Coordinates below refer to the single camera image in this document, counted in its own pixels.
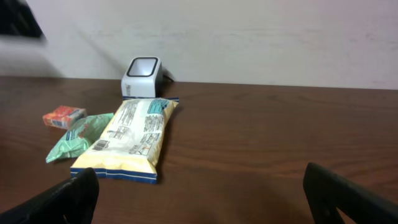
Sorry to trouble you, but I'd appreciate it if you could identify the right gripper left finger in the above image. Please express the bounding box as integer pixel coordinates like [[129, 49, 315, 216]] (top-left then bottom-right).
[[1, 168, 100, 224]]

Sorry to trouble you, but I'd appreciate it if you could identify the orange tissue pack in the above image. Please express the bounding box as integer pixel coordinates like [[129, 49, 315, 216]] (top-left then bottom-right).
[[42, 106, 87, 129]]

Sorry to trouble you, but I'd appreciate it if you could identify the large white snack bag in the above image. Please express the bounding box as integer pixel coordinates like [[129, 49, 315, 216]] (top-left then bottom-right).
[[70, 98, 179, 184]]

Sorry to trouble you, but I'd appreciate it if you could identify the teal small snack packet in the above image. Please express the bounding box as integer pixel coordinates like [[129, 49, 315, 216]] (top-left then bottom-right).
[[45, 113, 114, 163]]

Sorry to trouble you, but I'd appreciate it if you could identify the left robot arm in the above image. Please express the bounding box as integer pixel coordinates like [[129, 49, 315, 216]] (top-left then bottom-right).
[[1, 0, 44, 39]]

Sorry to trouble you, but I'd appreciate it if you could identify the white barcode scanner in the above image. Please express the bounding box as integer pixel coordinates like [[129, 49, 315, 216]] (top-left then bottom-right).
[[121, 57, 163, 98]]

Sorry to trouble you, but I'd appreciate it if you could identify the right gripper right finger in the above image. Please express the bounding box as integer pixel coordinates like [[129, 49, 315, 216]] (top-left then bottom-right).
[[303, 162, 397, 223]]

